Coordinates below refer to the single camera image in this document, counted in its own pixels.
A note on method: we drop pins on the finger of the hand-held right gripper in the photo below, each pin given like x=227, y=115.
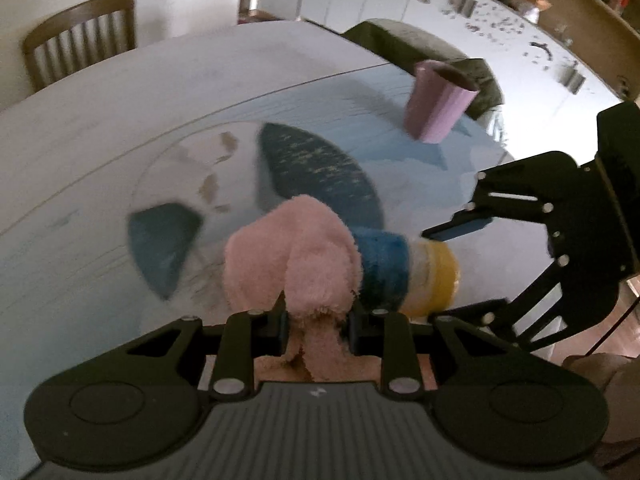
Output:
x=530, y=305
x=505, y=195

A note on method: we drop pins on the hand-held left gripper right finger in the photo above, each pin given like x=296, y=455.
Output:
x=361, y=330

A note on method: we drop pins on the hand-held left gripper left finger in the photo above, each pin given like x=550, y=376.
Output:
x=274, y=325

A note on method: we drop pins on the pink blue yellow striped towel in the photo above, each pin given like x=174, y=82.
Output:
x=300, y=255

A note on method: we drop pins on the pink cup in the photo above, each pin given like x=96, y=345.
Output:
x=436, y=102

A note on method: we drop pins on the brown cloth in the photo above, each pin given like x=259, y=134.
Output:
x=610, y=385

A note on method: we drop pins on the white speckled counter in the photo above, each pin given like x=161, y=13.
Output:
x=500, y=45

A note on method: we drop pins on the olive upholstered chair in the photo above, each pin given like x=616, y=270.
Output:
x=425, y=47

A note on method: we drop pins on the blue printed table mat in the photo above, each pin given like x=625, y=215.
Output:
x=320, y=160

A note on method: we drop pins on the small orange-capped bottle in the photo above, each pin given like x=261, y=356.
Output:
x=534, y=6

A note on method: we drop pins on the wooden slat-back chair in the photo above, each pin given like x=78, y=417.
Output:
x=80, y=42

